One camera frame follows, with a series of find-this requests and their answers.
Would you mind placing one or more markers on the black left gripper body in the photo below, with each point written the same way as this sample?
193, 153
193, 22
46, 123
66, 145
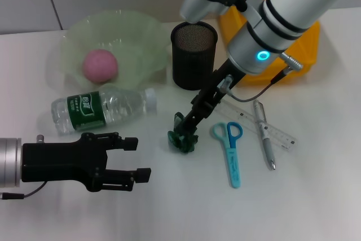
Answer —
56, 162

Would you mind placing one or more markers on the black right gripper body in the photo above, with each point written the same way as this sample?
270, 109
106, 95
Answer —
217, 88

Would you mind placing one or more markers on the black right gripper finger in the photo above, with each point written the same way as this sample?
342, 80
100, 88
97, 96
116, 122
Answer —
190, 118
200, 123

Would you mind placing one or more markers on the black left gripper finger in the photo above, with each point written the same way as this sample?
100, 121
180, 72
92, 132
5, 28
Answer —
144, 175
131, 143

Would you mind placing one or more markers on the green plastic wrapper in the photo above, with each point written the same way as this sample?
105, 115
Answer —
180, 142

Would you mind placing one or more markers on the clear green-label water bottle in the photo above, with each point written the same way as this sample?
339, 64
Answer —
84, 108

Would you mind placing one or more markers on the pink peach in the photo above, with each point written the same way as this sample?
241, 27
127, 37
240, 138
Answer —
100, 66

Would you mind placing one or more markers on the black mesh pen holder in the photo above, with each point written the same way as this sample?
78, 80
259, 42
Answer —
191, 60

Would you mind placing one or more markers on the blue scissors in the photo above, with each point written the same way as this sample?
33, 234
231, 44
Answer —
233, 164

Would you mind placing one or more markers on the grey ballpoint pen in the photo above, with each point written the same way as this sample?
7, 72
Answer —
268, 145

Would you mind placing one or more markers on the clear plastic ruler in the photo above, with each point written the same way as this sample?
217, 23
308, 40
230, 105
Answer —
279, 135

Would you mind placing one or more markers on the translucent green fruit plate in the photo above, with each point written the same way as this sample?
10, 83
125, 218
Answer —
127, 40

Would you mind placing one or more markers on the yellow plastic bin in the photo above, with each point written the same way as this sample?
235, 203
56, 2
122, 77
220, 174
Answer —
307, 43

